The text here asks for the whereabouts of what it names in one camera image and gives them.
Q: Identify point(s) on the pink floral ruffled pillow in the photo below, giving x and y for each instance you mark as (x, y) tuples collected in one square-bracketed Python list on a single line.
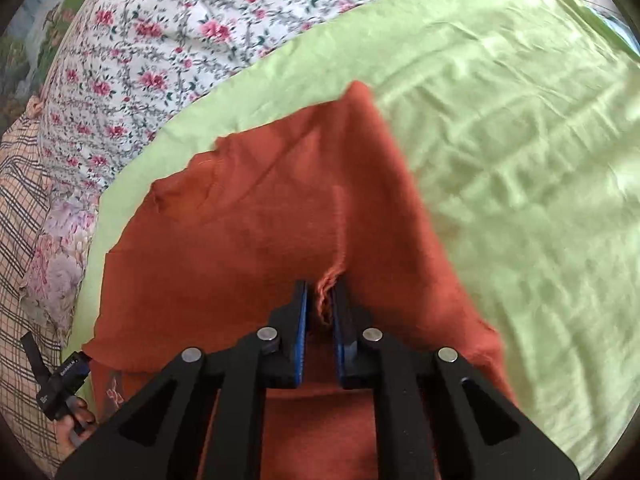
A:
[(57, 265)]

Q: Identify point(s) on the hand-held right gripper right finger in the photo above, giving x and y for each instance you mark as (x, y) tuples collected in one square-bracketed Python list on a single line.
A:
[(340, 345)]

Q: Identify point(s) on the green landscape wall poster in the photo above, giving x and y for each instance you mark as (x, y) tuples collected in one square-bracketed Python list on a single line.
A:
[(30, 25)]

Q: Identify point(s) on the white floral quilt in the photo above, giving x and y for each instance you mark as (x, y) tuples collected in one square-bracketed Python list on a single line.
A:
[(165, 50)]

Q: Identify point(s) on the rust red towel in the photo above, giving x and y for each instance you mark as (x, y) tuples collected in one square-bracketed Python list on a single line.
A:
[(280, 220)]

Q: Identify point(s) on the plaid pillow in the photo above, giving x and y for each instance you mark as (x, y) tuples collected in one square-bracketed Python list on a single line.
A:
[(20, 240)]

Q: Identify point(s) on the light green bed sheet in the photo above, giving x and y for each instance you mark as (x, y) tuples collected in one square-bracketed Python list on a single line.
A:
[(500, 160)]

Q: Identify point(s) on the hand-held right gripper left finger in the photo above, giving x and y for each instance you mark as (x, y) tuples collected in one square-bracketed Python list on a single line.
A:
[(301, 340)]

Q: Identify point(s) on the person's left hand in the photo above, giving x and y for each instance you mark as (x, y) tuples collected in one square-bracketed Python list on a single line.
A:
[(75, 422)]

